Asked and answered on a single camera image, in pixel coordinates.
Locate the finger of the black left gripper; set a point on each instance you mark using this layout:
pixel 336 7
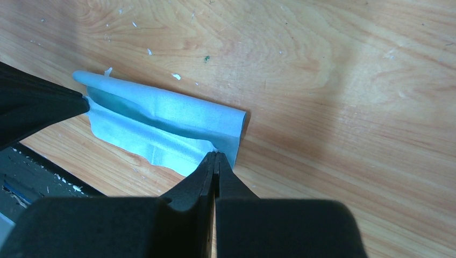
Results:
pixel 30 104

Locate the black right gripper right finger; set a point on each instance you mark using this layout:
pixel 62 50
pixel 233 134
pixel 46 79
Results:
pixel 249 226

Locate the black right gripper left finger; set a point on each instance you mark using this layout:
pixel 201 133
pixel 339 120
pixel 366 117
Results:
pixel 175 224

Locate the light blue cleaning cloth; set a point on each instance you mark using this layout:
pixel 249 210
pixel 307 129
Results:
pixel 168 129

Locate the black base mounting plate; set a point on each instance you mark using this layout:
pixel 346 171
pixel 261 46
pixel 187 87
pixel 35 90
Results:
pixel 27 176

